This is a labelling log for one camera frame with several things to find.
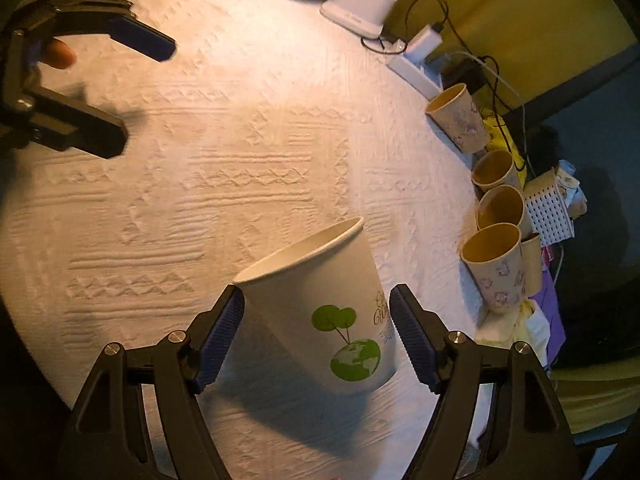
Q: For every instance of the brown patterned paper cup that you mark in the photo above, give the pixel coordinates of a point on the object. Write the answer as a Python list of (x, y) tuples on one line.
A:
[(494, 257), (504, 204), (455, 112), (494, 169)]

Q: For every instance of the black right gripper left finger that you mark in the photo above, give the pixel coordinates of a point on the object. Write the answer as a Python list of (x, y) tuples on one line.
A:
[(110, 433)]

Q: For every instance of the yellow patterned bag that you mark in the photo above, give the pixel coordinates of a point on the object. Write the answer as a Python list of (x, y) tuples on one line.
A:
[(500, 139)]

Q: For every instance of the white textured tablecloth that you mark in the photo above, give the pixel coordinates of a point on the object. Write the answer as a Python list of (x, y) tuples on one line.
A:
[(269, 124)]

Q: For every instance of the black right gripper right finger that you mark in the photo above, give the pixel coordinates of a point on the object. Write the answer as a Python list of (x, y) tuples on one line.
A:
[(527, 434)]

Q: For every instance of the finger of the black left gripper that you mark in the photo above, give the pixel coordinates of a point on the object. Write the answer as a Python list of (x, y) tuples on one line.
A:
[(46, 19), (59, 122)]

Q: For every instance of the left hand thumb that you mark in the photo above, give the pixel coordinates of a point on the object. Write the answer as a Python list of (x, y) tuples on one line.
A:
[(57, 54)]

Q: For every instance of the purple cloth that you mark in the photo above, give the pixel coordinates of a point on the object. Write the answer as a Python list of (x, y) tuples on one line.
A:
[(553, 333)]

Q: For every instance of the white desk lamp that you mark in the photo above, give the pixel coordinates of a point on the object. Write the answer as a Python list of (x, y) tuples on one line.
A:
[(365, 18)]

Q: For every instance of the white paper cup green logo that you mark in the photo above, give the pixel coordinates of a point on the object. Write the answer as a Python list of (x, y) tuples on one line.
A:
[(322, 299)]

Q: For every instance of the white power strip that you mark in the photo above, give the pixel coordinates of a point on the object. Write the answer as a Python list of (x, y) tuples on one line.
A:
[(420, 76)]

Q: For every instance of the brown paper cup behind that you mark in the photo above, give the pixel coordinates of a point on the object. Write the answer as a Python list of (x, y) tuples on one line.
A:
[(532, 259)]

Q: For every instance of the yellow tissue pack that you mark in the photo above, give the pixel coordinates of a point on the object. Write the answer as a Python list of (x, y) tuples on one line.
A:
[(526, 323)]

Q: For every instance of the white charger adapter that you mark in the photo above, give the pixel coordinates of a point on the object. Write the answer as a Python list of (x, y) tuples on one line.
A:
[(422, 45)]

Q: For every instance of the white woven basket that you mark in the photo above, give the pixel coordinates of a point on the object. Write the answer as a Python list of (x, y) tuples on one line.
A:
[(547, 211)]

